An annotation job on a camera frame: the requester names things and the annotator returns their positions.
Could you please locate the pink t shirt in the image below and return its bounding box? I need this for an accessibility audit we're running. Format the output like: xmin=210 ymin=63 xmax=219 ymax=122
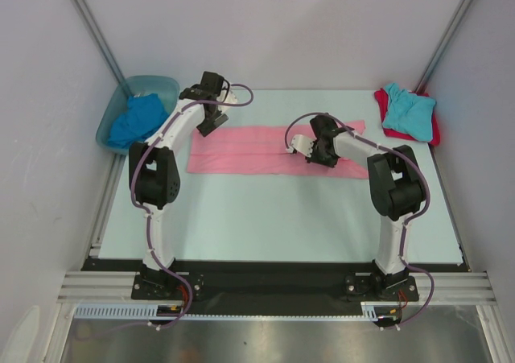
xmin=187 ymin=126 xmax=368 ymax=179

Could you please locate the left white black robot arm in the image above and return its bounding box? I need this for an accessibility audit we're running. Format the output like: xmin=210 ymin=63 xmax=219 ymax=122
xmin=129 ymin=72 xmax=237 ymax=299

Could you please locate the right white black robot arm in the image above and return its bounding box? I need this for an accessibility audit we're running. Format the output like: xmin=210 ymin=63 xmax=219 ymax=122
xmin=303 ymin=113 xmax=430 ymax=299

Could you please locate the teal plastic bin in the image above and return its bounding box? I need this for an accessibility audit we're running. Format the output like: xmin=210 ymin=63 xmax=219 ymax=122
xmin=96 ymin=75 xmax=179 ymax=155

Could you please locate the blue crumpled t shirt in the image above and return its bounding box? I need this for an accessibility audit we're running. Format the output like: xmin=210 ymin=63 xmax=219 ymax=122
xmin=107 ymin=93 xmax=169 ymax=149

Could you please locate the teal folded t shirt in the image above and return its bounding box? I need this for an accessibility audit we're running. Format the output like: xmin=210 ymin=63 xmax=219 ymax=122
xmin=382 ymin=83 xmax=436 ymax=142

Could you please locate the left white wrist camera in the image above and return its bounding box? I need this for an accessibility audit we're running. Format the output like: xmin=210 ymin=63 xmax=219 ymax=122
xmin=218 ymin=87 xmax=238 ymax=106

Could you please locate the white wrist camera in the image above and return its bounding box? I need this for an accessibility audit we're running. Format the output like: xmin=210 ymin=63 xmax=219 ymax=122
xmin=286 ymin=134 xmax=315 ymax=159
xmin=218 ymin=87 xmax=238 ymax=106

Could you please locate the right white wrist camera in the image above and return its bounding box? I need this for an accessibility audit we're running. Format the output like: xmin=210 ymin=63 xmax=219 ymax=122
xmin=286 ymin=134 xmax=315 ymax=159

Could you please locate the left aluminium corner post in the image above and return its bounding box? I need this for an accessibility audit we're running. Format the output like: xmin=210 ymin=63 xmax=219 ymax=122
xmin=70 ymin=0 xmax=125 ymax=84

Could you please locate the aluminium corner post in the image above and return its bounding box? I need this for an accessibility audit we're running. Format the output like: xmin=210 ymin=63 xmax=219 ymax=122
xmin=70 ymin=0 xmax=125 ymax=84
xmin=414 ymin=0 xmax=475 ymax=94

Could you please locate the right slotted cable duct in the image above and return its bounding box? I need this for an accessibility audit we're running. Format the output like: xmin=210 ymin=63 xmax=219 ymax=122
xmin=360 ymin=301 xmax=405 ymax=323

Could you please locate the slotted cable duct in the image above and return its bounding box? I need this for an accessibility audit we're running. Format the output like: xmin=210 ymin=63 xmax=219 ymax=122
xmin=75 ymin=303 xmax=183 ymax=320
xmin=360 ymin=301 xmax=405 ymax=323

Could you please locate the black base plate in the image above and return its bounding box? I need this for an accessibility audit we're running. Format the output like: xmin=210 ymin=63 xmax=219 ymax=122
xmin=80 ymin=258 xmax=468 ymax=319

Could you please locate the right aluminium corner post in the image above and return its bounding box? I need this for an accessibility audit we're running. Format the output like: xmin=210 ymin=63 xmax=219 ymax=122
xmin=414 ymin=0 xmax=475 ymax=94

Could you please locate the front aluminium rail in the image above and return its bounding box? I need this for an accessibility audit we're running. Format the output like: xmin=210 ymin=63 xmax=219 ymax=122
xmin=57 ymin=271 xmax=496 ymax=306

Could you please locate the left slotted cable duct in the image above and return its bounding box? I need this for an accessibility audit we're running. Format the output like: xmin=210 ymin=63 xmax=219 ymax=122
xmin=75 ymin=303 xmax=183 ymax=320

